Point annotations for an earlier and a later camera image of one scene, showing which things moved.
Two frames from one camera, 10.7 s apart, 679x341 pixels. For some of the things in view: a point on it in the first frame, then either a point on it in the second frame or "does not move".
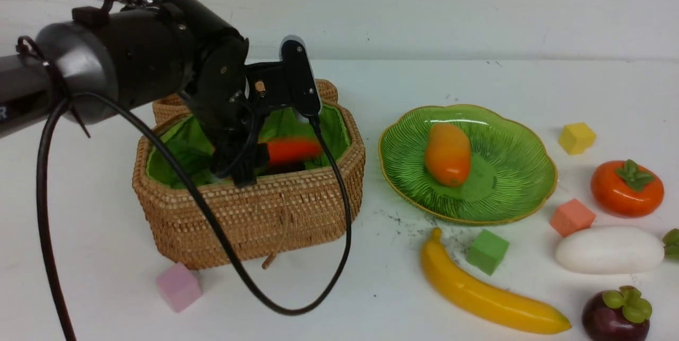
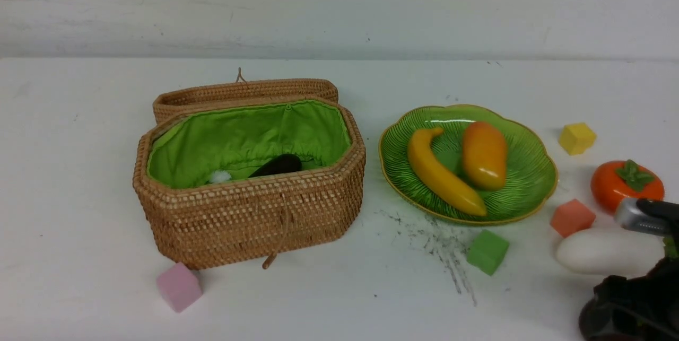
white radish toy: x=607 y=250 does not move
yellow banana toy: x=506 y=311 → x=418 y=148
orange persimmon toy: x=626 y=189 does not move
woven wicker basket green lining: x=289 y=215 does not move
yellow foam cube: x=576 y=138 does not move
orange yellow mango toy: x=447 y=155 → x=485 y=153
